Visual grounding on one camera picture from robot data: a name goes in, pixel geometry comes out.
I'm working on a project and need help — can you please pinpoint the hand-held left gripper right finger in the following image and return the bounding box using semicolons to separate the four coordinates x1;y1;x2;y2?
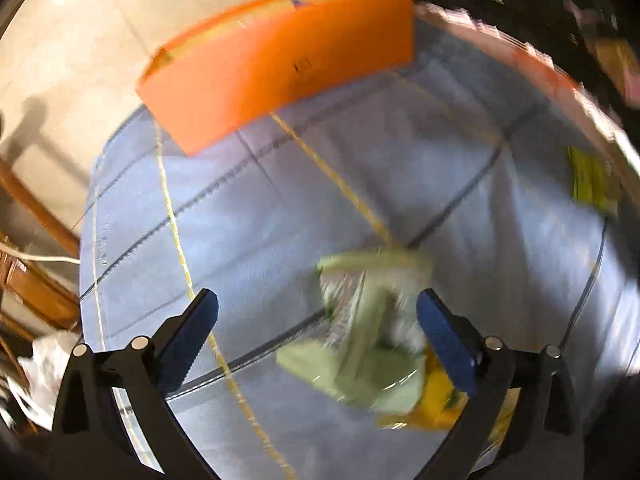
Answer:
414;287;586;480

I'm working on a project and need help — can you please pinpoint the light blue tablecloth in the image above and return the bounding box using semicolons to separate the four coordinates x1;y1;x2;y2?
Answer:
79;10;640;480

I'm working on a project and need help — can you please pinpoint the bright yellow snack packet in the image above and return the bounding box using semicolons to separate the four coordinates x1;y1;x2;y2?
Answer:
377;350;516;433

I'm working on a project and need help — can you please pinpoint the white plastic bag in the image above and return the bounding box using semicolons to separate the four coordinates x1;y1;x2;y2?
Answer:
17;330;81;426

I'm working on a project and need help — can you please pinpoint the pink yellow packet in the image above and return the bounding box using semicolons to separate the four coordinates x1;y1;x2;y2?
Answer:
565;0;640;106

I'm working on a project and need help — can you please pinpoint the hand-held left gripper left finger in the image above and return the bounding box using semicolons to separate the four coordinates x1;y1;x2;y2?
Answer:
49;287;220;480

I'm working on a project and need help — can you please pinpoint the white cable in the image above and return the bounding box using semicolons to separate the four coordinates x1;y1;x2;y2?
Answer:
0;242;81;265

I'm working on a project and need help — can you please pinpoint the yellow green snack packet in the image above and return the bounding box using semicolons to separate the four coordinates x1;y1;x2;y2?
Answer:
567;145;621;219

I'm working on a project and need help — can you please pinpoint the wooden chair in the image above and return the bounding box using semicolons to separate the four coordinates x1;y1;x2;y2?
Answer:
0;155;83;431

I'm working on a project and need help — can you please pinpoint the pale green snack packet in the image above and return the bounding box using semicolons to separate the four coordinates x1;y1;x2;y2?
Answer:
276;247;435;413

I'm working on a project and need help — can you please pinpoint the orange storage box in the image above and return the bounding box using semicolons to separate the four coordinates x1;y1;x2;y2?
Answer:
136;0;416;157

